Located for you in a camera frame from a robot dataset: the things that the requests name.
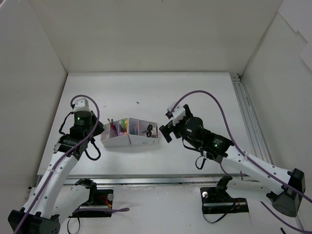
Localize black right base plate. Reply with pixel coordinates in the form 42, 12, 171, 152
200, 187, 249, 215

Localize aluminium front rail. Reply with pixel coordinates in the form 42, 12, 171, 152
36, 173, 244, 188

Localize white divided organizer box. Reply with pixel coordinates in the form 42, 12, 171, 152
100, 118, 131, 148
128, 118, 159, 146

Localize pink white mini stapler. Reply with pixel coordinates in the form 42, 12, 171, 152
151, 130, 158, 138

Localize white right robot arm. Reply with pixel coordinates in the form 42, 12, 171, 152
159, 104, 306, 217

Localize white divided organizer left box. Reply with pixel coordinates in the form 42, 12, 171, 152
100, 118, 131, 148

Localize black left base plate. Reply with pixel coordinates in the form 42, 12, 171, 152
70, 188, 114, 218

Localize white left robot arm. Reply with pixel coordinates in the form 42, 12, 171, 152
8, 110, 104, 234

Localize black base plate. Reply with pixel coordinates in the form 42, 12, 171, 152
70, 188, 114, 218
200, 187, 249, 215

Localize aluminium rail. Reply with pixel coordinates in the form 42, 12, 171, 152
230, 73, 272, 163
36, 173, 244, 188

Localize red gel pen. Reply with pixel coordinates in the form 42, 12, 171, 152
107, 118, 117, 135

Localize white divided organizer right box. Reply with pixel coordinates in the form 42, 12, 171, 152
128, 118, 159, 146

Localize aluminium right side rail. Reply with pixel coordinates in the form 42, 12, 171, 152
230, 73, 272, 163

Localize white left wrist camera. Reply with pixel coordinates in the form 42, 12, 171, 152
71, 97, 90, 113

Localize blue gel pen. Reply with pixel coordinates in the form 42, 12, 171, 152
111, 119, 116, 131

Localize black handled scissors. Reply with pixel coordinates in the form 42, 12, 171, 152
141, 124, 153, 137

